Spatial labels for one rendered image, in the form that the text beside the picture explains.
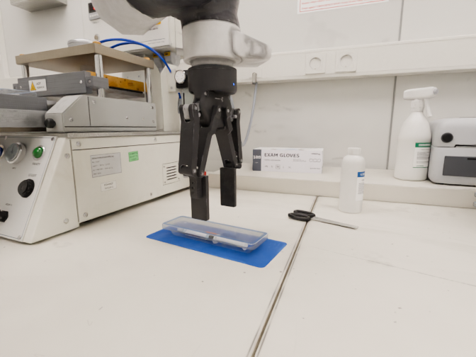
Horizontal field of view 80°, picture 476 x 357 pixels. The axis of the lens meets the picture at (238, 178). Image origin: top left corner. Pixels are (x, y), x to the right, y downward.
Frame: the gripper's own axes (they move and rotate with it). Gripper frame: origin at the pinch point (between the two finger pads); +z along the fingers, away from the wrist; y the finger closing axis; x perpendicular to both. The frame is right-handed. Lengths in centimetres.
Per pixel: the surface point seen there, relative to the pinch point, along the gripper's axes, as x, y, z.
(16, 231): -28.4, 17.4, 5.7
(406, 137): 28, -52, -8
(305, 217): 10.3, -18.0, 7.2
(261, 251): 8.7, 0.4, 7.6
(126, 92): -34.0, -11.6, -19.9
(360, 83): 12, -73, -26
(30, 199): -28.0, 14.9, 0.6
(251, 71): -25, -62, -32
